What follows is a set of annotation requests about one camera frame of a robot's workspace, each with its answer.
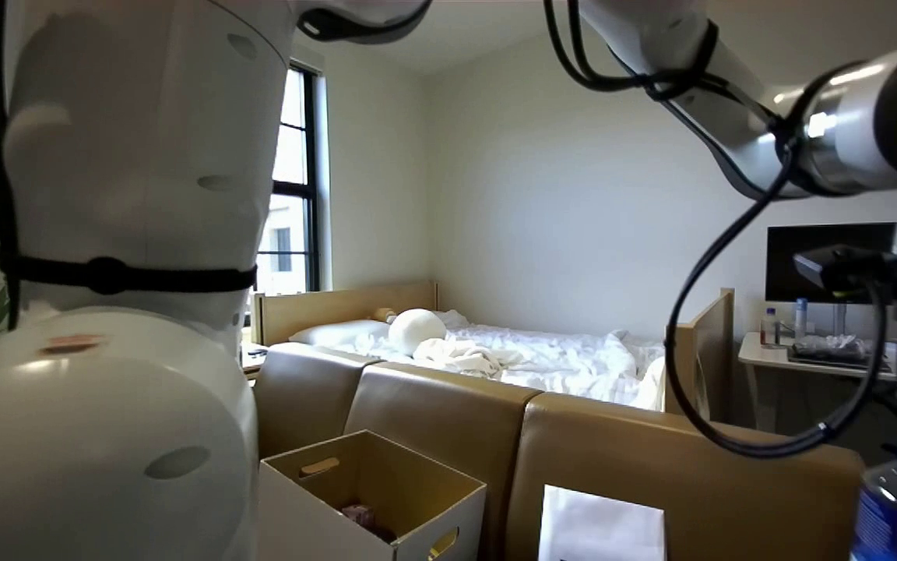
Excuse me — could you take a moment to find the white crumpled bed sheet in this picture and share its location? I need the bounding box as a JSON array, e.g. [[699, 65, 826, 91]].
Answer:
[[403, 307, 672, 413]]

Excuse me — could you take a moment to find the white paper sheet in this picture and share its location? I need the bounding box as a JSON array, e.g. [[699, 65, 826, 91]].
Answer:
[[534, 482, 669, 561]]

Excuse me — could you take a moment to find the black computer monitor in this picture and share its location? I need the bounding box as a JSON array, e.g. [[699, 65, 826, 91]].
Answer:
[[763, 219, 897, 307]]

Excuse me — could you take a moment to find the black framed window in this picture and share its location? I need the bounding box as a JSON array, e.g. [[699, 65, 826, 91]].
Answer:
[[255, 58, 326, 298]]

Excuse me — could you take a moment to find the dark keyboard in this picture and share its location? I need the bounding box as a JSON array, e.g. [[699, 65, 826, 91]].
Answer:
[[784, 334, 892, 373]]

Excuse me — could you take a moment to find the wooden bed with white bedding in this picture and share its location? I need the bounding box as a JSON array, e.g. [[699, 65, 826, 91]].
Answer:
[[249, 278, 742, 422]]

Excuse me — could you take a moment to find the open cardboard box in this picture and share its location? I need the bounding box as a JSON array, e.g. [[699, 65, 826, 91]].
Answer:
[[255, 427, 492, 561]]

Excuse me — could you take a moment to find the black velcro strap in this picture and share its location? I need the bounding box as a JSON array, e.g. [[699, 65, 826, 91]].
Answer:
[[641, 15, 721, 103], [0, 253, 261, 298]]

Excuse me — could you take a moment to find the dark small bottle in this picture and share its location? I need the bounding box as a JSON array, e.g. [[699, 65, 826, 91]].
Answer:
[[761, 305, 784, 353]]

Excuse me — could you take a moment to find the white round plush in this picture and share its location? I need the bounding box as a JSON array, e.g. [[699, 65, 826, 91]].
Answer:
[[385, 305, 449, 359]]

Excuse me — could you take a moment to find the white desk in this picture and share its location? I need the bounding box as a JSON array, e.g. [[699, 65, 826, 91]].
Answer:
[[734, 329, 897, 438]]

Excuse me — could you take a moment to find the white pillow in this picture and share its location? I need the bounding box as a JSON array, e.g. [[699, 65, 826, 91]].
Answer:
[[288, 315, 395, 362]]

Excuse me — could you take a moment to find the tan leather sofa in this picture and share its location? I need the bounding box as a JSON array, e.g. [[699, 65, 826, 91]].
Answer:
[[252, 340, 873, 561]]

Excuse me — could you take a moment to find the clear bottle blue cap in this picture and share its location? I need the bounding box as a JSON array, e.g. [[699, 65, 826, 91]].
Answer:
[[848, 422, 897, 561]]

